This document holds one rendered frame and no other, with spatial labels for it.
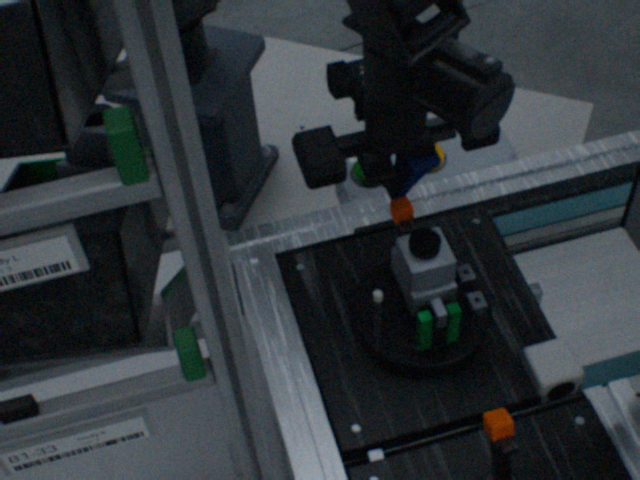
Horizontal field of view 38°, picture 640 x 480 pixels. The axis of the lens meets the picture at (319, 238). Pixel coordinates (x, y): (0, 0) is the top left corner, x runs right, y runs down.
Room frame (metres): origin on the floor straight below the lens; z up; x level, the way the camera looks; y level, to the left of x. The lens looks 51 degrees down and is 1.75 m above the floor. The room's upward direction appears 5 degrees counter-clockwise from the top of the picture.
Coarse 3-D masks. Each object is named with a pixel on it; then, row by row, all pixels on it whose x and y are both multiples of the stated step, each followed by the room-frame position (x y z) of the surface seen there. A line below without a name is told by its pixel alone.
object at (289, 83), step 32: (256, 64) 1.08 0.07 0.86; (288, 64) 1.07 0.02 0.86; (320, 64) 1.06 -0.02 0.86; (256, 96) 1.00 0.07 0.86; (288, 96) 1.00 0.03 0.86; (320, 96) 0.99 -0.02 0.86; (544, 96) 0.95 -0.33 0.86; (288, 128) 0.93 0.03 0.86; (352, 128) 0.92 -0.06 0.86; (512, 128) 0.90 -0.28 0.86; (544, 128) 0.89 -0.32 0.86; (576, 128) 0.89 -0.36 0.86; (0, 160) 0.92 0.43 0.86; (32, 160) 0.91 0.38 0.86; (288, 160) 0.87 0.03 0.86; (288, 192) 0.81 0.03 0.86; (320, 192) 0.81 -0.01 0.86; (256, 224) 0.76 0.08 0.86
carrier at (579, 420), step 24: (576, 408) 0.41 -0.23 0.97; (480, 432) 0.39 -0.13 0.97; (528, 432) 0.39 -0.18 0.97; (552, 432) 0.39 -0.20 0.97; (576, 432) 0.38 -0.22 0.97; (600, 432) 0.38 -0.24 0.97; (408, 456) 0.38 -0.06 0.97; (432, 456) 0.37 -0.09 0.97; (456, 456) 0.37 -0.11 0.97; (480, 456) 0.37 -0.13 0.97; (528, 456) 0.37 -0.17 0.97; (552, 456) 0.36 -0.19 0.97; (576, 456) 0.36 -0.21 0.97; (600, 456) 0.36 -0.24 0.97
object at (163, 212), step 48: (0, 192) 0.50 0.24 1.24; (0, 240) 0.45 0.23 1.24; (96, 240) 0.33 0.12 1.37; (144, 240) 0.37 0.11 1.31; (48, 288) 0.31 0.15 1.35; (96, 288) 0.31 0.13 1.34; (144, 288) 0.34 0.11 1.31; (0, 336) 0.30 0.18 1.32; (48, 336) 0.30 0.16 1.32; (96, 336) 0.30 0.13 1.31; (144, 336) 0.30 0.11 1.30
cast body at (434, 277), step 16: (400, 240) 0.54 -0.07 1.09; (416, 240) 0.53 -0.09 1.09; (432, 240) 0.52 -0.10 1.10; (400, 256) 0.52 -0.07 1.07; (416, 256) 0.51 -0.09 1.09; (432, 256) 0.51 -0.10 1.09; (448, 256) 0.51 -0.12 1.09; (400, 272) 0.52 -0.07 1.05; (416, 272) 0.50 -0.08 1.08; (432, 272) 0.50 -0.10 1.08; (448, 272) 0.50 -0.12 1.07; (400, 288) 0.52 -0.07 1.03; (416, 288) 0.50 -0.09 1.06; (432, 288) 0.50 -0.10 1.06; (448, 288) 0.50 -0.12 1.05; (416, 304) 0.49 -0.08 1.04; (432, 304) 0.49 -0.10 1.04
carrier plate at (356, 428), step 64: (320, 256) 0.62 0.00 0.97; (384, 256) 0.61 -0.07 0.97; (512, 256) 0.59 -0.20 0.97; (320, 320) 0.53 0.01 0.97; (512, 320) 0.51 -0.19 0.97; (320, 384) 0.46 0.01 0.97; (384, 384) 0.45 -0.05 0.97; (448, 384) 0.45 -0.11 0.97; (512, 384) 0.44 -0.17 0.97; (384, 448) 0.39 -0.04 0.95
